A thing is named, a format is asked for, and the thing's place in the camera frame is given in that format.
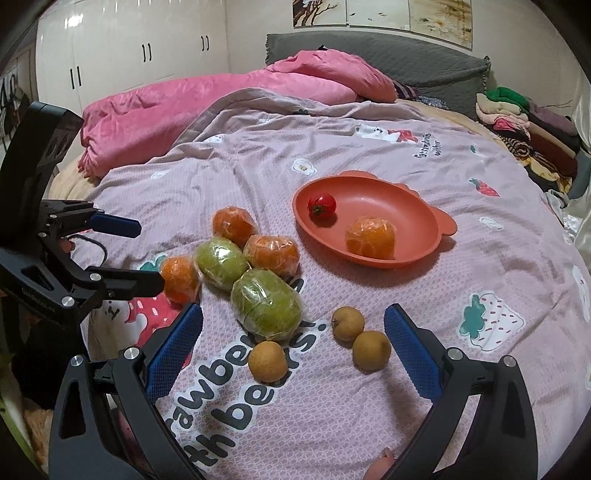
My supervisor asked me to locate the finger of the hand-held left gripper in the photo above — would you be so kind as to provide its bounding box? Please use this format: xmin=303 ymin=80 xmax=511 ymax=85
xmin=55 ymin=258 xmax=166 ymax=320
xmin=39 ymin=198 xmax=143 ymax=238

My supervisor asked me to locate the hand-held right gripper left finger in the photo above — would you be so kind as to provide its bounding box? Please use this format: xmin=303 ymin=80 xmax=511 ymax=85
xmin=48 ymin=304 xmax=205 ymax=480

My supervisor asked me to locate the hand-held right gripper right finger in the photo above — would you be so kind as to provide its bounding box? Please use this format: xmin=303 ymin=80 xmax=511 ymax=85
xmin=384 ymin=304 xmax=539 ymax=480

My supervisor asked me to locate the round brown fruit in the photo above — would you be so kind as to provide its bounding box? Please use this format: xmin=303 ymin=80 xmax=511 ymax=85
xmin=331 ymin=306 xmax=366 ymax=343
xmin=248 ymin=342 xmax=289 ymax=383
xmin=352 ymin=330 xmax=392 ymax=371

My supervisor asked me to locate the plastic orange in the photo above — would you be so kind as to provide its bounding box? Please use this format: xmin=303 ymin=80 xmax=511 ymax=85
xmin=345 ymin=216 xmax=397 ymax=259
xmin=243 ymin=234 xmax=301 ymax=277
xmin=212 ymin=207 xmax=259 ymax=247
xmin=159 ymin=256 xmax=201 ymax=303

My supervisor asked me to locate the small green fruit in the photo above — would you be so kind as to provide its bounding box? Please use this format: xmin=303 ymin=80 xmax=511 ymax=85
xmin=194 ymin=237 xmax=251 ymax=291

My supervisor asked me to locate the large green fruit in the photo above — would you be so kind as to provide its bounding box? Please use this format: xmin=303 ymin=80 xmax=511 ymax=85
xmin=231 ymin=268 xmax=305 ymax=341

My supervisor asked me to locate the coral red plate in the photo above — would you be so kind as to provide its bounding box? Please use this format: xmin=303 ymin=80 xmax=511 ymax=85
xmin=292 ymin=171 xmax=459 ymax=269

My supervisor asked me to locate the lilac printed blanket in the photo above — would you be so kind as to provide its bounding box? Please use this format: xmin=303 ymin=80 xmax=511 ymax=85
xmin=78 ymin=88 xmax=591 ymax=480

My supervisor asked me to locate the white wardrobe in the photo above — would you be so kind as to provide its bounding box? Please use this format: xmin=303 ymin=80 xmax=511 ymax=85
xmin=34 ymin=0 xmax=232 ymax=121

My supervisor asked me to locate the pink quilt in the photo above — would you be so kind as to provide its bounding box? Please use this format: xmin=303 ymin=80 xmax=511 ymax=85
xmin=78 ymin=50 xmax=398 ymax=178

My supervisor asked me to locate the red cherry tomato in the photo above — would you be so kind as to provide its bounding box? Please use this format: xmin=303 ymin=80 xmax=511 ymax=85
xmin=308 ymin=193 xmax=338 ymax=223

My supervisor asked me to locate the cream satin curtain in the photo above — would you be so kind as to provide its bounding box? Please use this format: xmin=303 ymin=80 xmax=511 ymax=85
xmin=545 ymin=78 xmax=591 ymax=259

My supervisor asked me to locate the stack of folded clothes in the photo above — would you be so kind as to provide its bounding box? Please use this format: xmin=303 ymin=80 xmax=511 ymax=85
xmin=475 ymin=85 xmax=583 ymax=195

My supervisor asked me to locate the dark patterned cloth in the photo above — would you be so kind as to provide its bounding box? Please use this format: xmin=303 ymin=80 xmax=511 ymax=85
xmin=392 ymin=80 xmax=450 ymax=110

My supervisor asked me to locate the grey quilted headboard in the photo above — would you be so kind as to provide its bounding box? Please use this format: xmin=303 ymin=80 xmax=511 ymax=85
xmin=264 ymin=32 xmax=491 ymax=109

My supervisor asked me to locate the dark branch painting panel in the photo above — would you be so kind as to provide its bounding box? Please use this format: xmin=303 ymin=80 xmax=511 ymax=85
xmin=292 ymin=0 xmax=348 ymax=29

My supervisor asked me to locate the beige flower painting panel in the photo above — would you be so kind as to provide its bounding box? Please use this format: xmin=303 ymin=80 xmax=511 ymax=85
xmin=407 ymin=0 xmax=474 ymax=49

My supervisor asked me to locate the black cable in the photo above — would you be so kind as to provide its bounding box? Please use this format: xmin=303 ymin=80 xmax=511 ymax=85
xmin=69 ymin=233 xmax=109 ymax=271

